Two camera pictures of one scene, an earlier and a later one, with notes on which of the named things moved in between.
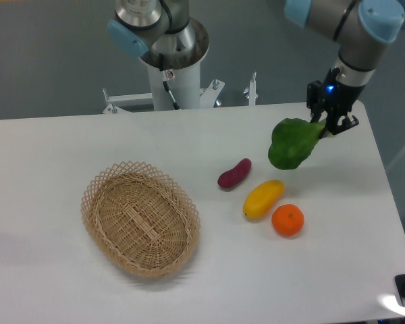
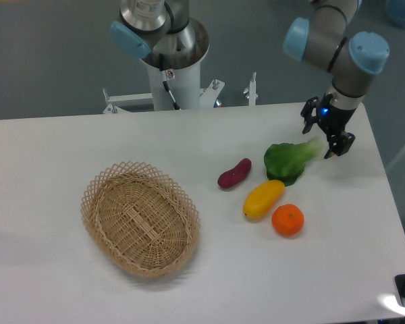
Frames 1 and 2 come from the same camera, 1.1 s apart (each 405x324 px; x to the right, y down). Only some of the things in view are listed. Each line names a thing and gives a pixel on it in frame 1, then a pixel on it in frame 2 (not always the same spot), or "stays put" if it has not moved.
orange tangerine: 287,219 stays put
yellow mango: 263,199 stays put
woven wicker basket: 141,219 stays put
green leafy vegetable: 292,142 → 285,162
